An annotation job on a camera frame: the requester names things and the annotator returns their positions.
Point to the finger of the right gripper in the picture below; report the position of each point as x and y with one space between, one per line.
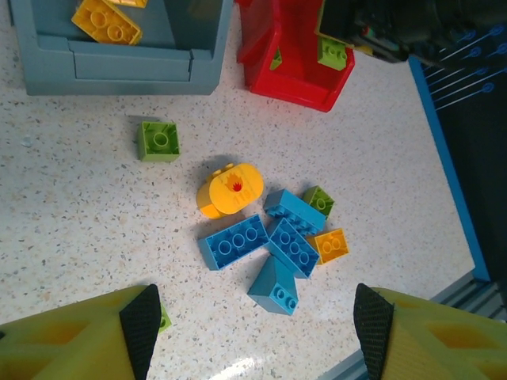
336 20

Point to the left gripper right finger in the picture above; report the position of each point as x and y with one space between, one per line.
435 348

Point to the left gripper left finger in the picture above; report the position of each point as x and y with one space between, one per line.
59 348

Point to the long green lego brick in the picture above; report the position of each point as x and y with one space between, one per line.
332 55
277 59
165 317

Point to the red plastic bin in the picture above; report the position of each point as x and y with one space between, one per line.
289 79

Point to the blue sloped lego brick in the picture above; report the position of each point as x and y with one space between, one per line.
273 291

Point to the yellow rounded lego piece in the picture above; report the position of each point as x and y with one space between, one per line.
233 190

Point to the small green lego brick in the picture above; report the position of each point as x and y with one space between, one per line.
319 202
158 142

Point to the gray plastic bin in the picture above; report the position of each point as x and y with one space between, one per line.
119 67

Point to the blue table edge strip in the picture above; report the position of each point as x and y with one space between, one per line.
449 170

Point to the small yellow lego brick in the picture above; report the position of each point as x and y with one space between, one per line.
330 247

